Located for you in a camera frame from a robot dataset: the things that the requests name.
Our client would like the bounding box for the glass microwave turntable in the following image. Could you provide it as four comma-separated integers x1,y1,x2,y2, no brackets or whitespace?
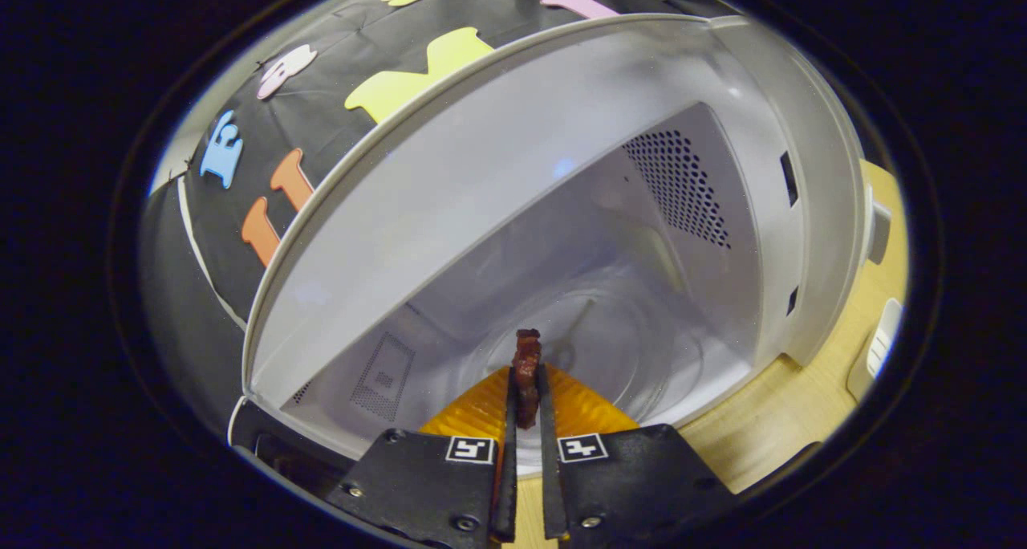
480,280,708,431

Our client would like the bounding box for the cream white toaster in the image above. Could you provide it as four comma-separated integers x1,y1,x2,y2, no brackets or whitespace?
846,298,905,403

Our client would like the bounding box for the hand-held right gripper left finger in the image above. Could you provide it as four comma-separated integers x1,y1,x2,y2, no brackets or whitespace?
325,364,519,549

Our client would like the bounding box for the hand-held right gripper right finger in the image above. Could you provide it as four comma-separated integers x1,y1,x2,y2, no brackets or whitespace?
536,363,736,544

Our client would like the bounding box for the black backdrop cloth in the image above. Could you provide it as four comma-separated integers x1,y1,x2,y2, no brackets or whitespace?
138,0,727,441

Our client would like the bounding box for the reddish brown meat piece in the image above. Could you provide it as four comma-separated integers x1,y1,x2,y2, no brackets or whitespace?
513,329,544,430

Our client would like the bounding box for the white microwave oven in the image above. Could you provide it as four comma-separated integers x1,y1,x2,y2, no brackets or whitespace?
227,13,894,494

